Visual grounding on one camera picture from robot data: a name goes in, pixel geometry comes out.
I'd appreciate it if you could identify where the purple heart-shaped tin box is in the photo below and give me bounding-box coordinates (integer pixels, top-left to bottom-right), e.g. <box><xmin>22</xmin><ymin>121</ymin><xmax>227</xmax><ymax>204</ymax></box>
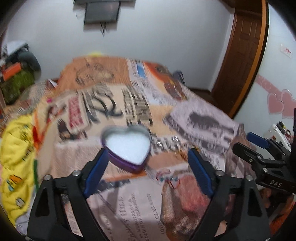
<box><xmin>101</xmin><ymin>125</ymin><xmax>152</xmax><ymax>173</ymax></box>

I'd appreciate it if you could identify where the white wall sticker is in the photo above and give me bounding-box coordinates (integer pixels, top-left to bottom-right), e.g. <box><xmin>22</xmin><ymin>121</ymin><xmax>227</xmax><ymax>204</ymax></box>
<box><xmin>280</xmin><ymin>44</ymin><xmax>292</xmax><ymax>58</ymax></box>

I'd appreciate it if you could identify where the green orange clutter pile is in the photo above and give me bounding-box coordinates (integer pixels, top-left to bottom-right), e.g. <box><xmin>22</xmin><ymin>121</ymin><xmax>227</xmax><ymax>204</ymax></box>
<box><xmin>1</xmin><ymin>40</ymin><xmax>41</xmax><ymax>104</ymax></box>

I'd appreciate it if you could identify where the newspaper print bed blanket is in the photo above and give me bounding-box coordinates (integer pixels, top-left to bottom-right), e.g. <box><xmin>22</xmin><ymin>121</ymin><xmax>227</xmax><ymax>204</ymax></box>
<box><xmin>0</xmin><ymin>55</ymin><xmax>296</xmax><ymax>241</ymax></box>

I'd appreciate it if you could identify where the red string bead bracelet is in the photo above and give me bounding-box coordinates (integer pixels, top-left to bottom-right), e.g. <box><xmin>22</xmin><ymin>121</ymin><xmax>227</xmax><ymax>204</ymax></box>
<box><xmin>156</xmin><ymin>170</ymin><xmax>181</xmax><ymax>189</ymax></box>

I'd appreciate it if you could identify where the brown wooden door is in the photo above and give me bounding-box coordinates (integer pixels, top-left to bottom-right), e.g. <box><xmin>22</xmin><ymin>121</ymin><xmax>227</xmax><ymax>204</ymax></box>
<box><xmin>211</xmin><ymin>1</ymin><xmax>268</xmax><ymax>118</ymax></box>

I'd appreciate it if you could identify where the yellow patterned cloth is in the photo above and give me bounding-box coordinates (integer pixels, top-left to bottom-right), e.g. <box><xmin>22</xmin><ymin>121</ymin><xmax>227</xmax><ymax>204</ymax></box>
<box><xmin>1</xmin><ymin>115</ymin><xmax>36</xmax><ymax>225</ymax></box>

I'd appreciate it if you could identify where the dark blue bag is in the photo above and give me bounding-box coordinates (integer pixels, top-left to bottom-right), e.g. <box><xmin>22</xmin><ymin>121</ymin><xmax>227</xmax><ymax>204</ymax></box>
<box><xmin>173</xmin><ymin>70</ymin><xmax>185</xmax><ymax>85</ymax></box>

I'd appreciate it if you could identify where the pink heart wall decoration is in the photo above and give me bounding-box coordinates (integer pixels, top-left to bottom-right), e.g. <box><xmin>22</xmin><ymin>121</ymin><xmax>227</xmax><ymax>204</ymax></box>
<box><xmin>255</xmin><ymin>75</ymin><xmax>295</xmax><ymax>118</ymax></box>

